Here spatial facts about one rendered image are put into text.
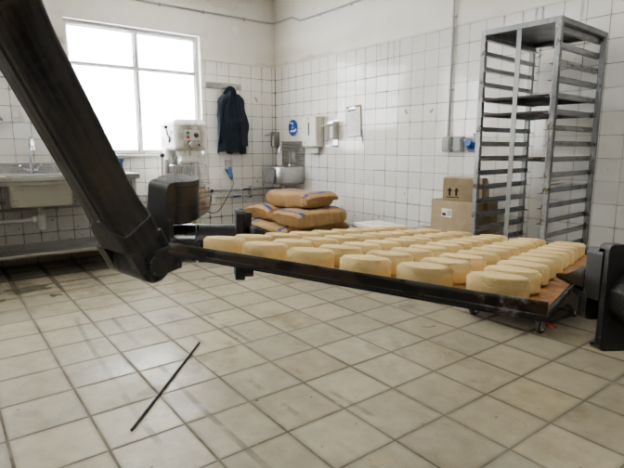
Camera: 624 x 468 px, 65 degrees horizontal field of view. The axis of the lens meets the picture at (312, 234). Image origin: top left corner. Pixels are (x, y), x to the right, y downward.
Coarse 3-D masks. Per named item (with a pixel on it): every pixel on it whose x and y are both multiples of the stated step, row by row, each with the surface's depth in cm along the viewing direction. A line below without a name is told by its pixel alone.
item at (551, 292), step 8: (584, 256) 81; (576, 264) 70; (584, 264) 70; (568, 272) 60; (552, 280) 53; (560, 280) 53; (464, 288) 45; (544, 288) 48; (552, 288) 48; (560, 288) 48; (536, 296) 43; (544, 296) 43; (552, 296) 44
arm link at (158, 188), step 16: (160, 176) 69; (176, 176) 70; (192, 176) 71; (160, 192) 66; (176, 192) 67; (192, 192) 69; (160, 208) 67; (176, 208) 68; (192, 208) 69; (160, 224) 67; (160, 256) 64; (160, 272) 65
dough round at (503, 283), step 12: (468, 276) 41; (480, 276) 40; (492, 276) 40; (504, 276) 41; (516, 276) 41; (468, 288) 41; (480, 288) 39; (492, 288) 39; (504, 288) 38; (516, 288) 39; (528, 288) 39
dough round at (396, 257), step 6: (372, 252) 52; (378, 252) 53; (384, 252) 53; (390, 252) 53; (396, 252) 54; (402, 252) 54; (390, 258) 50; (396, 258) 50; (402, 258) 50; (408, 258) 51; (396, 264) 50
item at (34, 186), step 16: (32, 144) 438; (0, 176) 412; (16, 176) 400; (32, 176) 406; (48, 176) 413; (128, 176) 453; (16, 192) 412; (32, 192) 420; (48, 192) 427; (64, 192) 434; (16, 208) 415; (64, 240) 478; (80, 240) 478; (96, 240) 478; (0, 256) 408; (16, 256) 412; (32, 256) 420
